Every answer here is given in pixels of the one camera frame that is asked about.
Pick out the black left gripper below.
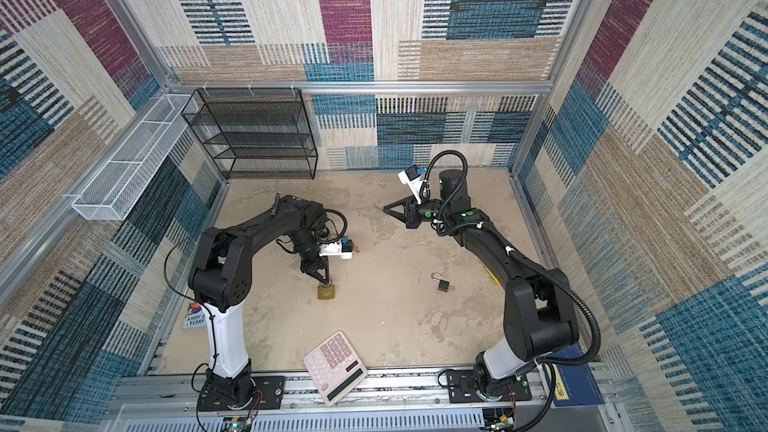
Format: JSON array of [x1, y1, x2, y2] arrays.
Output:
[[289, 232, 331, 284]]

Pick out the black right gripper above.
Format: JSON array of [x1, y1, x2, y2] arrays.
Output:
[[384, 192, 450, 229]]

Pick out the brass padlock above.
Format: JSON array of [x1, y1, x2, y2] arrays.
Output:
[[317, 284, 335, 301]]

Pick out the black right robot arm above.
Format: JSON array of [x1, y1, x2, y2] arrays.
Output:
[[383, 150, 602, 401]]

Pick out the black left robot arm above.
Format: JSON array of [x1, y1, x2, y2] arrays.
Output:
[[188, 195, 355, 410]]

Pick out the pink calculator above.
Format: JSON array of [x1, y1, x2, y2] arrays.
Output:
[[303, 331, 368, 406]]

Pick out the small black padlock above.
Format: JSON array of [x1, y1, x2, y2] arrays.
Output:
[[431, 273, 455, 293]]

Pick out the colourful paperback book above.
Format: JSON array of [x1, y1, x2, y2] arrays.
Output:
[[182, 302, 208, 329]]

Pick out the blue book with yellow label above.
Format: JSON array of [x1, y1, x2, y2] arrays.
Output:
[[554, 364, 604, 408]]

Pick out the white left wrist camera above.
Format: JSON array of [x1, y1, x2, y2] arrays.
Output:
[[319, 237, 356, 260]]

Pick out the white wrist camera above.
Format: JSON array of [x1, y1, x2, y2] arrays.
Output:
[[319, 237, 356, 260], [398, 165, 426, 205]]

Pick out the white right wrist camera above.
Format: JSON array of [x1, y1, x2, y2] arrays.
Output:
[[398, 165, 426, 205]]

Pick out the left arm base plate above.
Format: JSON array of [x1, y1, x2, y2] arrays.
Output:
[[196, 375, 286, 412]]

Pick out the black wire shelf rack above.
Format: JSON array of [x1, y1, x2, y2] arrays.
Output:
[[181, 88, 318, 180]]

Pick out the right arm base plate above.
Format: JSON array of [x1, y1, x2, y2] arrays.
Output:
[[437, 368, 532, 404]]

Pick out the white wire mesh basket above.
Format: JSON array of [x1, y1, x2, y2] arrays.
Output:
[[72, 94, 189, 221]]

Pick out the aluminium mounting rail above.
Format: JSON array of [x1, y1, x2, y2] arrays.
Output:
[[105, 366, 546, 419]]

